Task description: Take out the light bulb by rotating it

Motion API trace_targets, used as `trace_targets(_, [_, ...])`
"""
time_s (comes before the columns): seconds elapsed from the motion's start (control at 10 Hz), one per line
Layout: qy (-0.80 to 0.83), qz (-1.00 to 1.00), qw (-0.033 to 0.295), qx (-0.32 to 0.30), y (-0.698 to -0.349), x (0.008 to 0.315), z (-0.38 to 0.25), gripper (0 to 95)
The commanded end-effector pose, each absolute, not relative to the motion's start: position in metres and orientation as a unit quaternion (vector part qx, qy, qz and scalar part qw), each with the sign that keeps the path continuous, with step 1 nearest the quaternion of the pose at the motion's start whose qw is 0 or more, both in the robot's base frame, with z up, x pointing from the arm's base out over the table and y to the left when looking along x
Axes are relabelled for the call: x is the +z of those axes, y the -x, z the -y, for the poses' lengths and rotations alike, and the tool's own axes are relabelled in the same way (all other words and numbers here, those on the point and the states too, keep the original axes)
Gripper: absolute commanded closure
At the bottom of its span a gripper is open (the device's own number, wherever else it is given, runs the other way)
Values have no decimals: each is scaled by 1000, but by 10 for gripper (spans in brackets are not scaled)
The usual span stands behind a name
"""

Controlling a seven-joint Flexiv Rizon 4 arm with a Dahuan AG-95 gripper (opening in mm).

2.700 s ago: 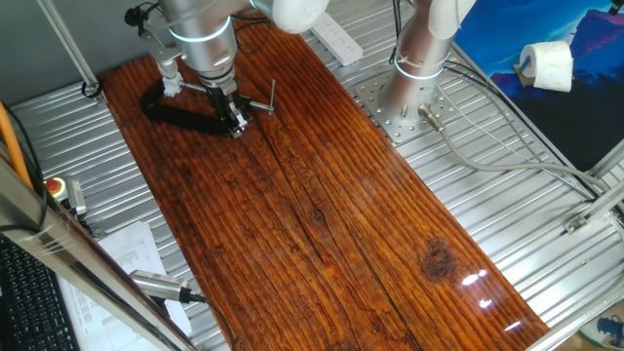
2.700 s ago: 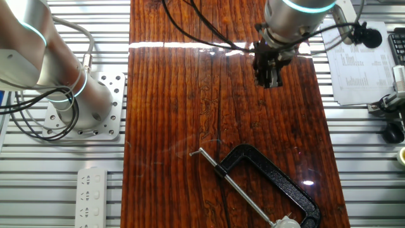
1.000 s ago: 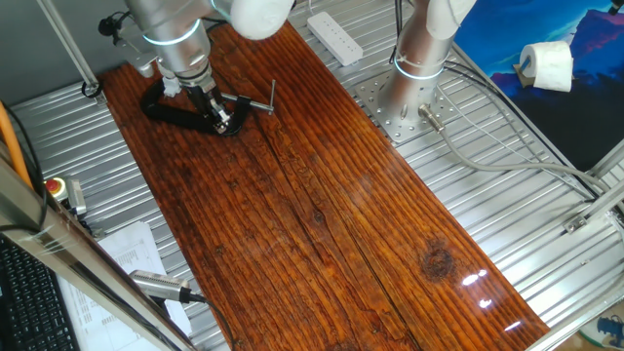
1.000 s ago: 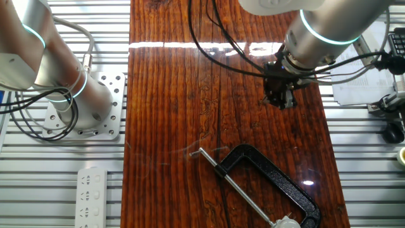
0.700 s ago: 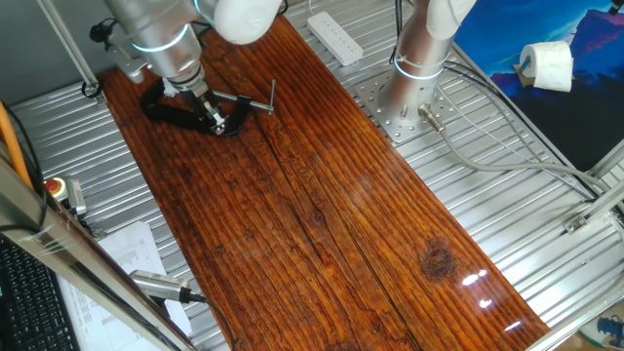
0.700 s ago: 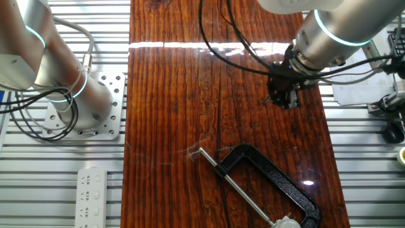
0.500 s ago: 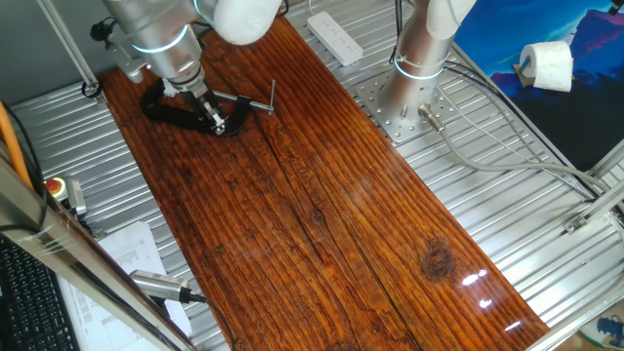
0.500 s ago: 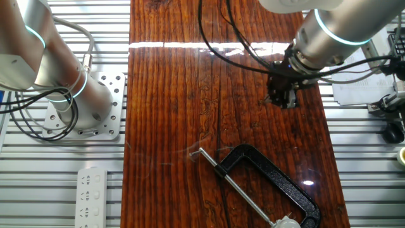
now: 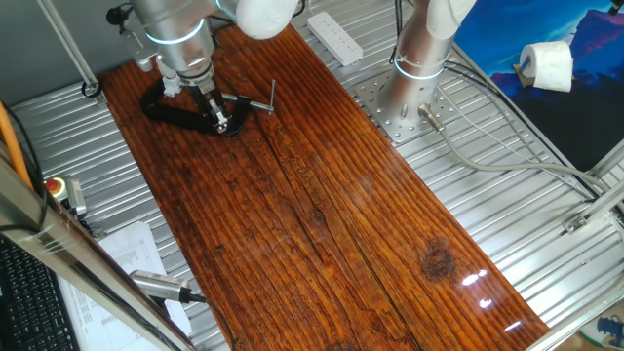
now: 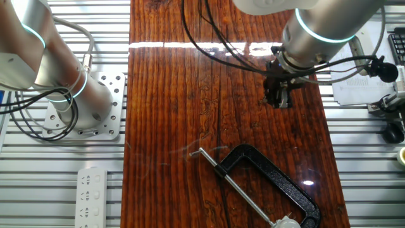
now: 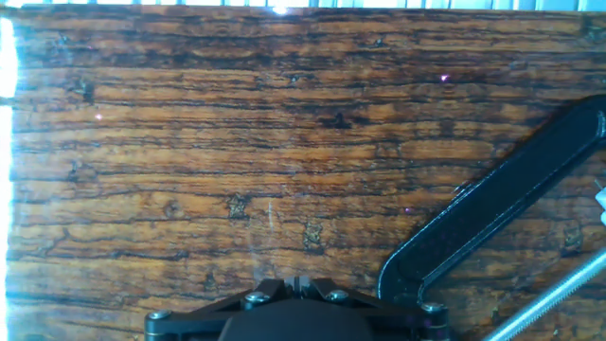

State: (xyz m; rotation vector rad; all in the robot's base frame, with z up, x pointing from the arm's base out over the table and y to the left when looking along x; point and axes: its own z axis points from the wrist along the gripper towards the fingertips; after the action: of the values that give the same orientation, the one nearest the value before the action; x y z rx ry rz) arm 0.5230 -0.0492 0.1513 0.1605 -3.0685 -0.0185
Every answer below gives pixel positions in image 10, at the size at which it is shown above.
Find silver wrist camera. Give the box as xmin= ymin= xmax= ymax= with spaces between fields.
xmin=347 ymin=34 xmax=370 ymax=77

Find cream round tape roll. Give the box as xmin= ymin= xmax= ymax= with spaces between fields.
xmin=396 ymin=146 xmax=405 ymax=167

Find black computer keyboard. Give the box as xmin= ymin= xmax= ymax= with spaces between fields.
xmin=387 ymin=27 xmax=405 ymax=66

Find black base cable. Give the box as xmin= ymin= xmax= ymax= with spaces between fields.
xmin=0 ymin=87 xmax=80 ymax=142

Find black computer mouse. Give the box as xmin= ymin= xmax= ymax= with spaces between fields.
xmin=380 ymin=122 xmax=405 ymax=144

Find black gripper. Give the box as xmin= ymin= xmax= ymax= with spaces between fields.
xmin=263 ymin=59 xmax=307 ymax=110

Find white power strip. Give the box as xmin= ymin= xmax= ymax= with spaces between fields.
xmin=74 ymin=167 xmax=109 ymax=228

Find white plug-in lamp socket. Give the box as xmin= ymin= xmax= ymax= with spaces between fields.
xmin=272 ymin=212 xmax=302 ymax=228

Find printed white paper sheets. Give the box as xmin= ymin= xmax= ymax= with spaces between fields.
xmin=328 ymin=21 xmax=398 ymax=106

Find thick grey base cable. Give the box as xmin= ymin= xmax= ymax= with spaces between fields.
xmin=51 ymin=15 xmax=96 ymax=74

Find black C-clamp with steel screw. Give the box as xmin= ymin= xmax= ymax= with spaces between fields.
xmin=189 ymin=144 xmax=322 ymax=228

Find brown wooden board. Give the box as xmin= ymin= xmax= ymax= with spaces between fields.
xmin=120 ymin=0 xmax=351 ymax=228

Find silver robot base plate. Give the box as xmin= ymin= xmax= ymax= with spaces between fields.
xmin=41 ymin=71 xmax=127 ymax=141

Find grey metal clamp mount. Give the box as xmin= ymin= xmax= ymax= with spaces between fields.
xmin=367 ymin=92 xmax=405 ymax=115

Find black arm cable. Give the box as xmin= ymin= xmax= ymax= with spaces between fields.
xmin=197 ymin=0 xmax=279 ymax=75
xmin=180 ymin=0 xmax=285 ymax=79

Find black foam microphone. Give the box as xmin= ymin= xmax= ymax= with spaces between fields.
xmin=368 ymin=55 xmax=400 ymax=84

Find grey ribbed handheld device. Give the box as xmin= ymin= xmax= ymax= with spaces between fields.
xmin=394 ymin=64 xmax=405 ymax=94

